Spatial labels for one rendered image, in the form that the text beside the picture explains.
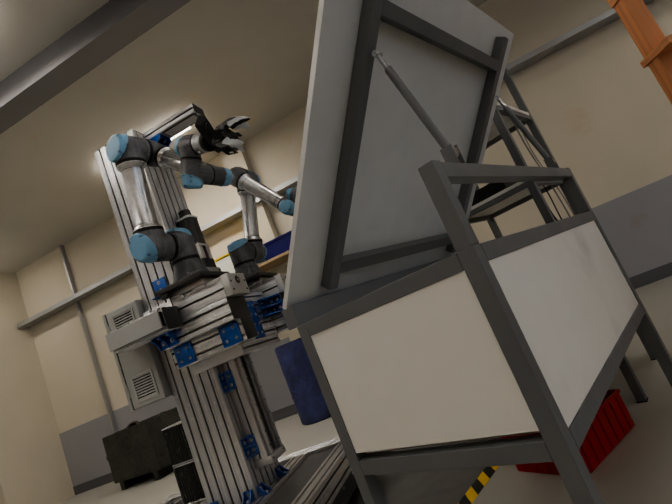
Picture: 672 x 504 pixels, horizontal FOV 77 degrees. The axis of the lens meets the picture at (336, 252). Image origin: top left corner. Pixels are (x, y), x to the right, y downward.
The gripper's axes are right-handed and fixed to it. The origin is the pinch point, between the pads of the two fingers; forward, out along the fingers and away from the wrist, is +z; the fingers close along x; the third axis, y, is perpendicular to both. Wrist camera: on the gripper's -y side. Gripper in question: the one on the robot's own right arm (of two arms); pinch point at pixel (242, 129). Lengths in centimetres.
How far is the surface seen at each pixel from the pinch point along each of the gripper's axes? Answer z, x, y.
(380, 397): 51, 74, 22
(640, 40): 109, -124, 152
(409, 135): 40, -13, 38
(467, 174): 72, 20, 9
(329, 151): 33.5, 10.5, 4.6
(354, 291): 25, 43, 42
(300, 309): 22, 54, 19
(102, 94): -292, -130, 67
